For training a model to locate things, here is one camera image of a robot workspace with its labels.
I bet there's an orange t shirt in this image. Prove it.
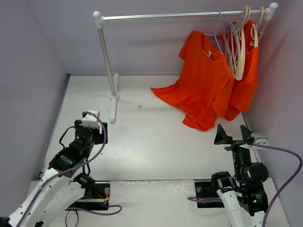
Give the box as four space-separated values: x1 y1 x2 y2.
151 31 234 131
225 20 259 121

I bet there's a light blue wire hanger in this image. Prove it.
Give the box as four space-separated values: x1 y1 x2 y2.
204 9 223 54

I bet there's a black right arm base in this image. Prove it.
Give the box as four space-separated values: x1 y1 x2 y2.
194 181 224 209

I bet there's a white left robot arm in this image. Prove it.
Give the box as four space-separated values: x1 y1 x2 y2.
0 119 108 227

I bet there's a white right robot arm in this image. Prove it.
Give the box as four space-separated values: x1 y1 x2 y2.
209 124 269 227

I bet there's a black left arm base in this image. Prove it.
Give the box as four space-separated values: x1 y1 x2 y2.
69 182 111 211

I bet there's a hanging orange t shirt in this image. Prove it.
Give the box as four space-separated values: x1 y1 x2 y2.
225 20 259 121

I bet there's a cream hanger with shirt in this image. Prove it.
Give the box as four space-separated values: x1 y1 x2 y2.
250 6 264 47

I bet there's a cream plastic hanger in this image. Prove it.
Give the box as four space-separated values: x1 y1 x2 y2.
233 5 250 80

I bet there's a grey plastic hanger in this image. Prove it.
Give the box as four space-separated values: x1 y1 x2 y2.
223 22 241 79

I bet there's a white metal clothes rack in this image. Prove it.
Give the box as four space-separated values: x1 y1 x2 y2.
98 0 281 125

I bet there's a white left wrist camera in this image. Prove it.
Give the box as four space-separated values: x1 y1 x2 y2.
81 113 99 129

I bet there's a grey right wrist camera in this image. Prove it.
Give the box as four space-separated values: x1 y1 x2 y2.
251 132 268 145

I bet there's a lavender wire hanger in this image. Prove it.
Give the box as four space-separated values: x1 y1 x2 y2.
223 9 248 78

